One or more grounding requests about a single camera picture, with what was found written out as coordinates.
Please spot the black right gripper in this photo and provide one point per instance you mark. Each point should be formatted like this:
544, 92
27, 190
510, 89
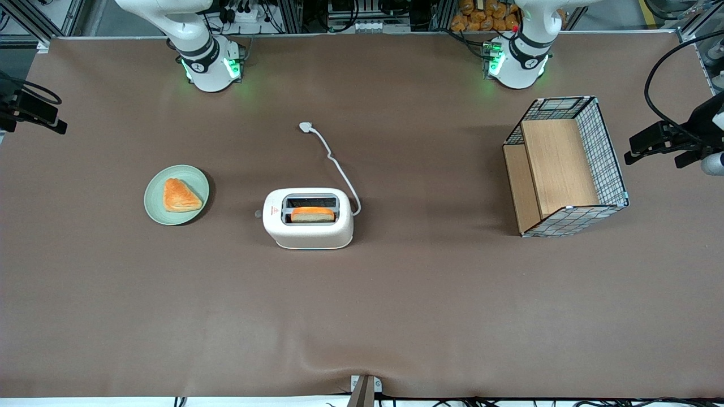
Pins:
17, 107

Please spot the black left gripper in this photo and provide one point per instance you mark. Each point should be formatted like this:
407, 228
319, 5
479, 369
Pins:
697, 137

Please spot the white two-slot toaster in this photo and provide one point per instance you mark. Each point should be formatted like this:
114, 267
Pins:
308, 234

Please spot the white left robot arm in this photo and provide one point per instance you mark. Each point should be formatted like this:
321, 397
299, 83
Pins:
523, 56

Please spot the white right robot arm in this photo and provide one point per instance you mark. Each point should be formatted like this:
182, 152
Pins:
198, 51

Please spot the wooden step shelf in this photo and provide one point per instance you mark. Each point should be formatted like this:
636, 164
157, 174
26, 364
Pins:
557, 164

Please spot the pale green plate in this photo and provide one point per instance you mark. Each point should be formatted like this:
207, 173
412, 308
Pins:
155, 203

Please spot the triangular orange pastry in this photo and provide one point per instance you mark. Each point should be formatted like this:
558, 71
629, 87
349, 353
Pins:
178, 196

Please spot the white power strip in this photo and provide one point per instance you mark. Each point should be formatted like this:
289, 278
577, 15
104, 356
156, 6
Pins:
243, 16

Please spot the bag of bread rolls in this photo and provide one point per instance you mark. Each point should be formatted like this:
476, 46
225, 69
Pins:
481, 17

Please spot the toast slice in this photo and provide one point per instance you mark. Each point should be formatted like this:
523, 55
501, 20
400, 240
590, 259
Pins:
312, 215

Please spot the brown table mat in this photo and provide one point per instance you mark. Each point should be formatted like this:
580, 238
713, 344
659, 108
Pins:
396, 311

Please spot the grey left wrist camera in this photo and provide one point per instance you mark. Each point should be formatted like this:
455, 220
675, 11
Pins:
714, 164

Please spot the aluminium frame profile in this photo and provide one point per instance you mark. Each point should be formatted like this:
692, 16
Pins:
34, 22
693, 28

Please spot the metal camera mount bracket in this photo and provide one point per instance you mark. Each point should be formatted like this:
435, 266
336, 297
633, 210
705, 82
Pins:
365, 393

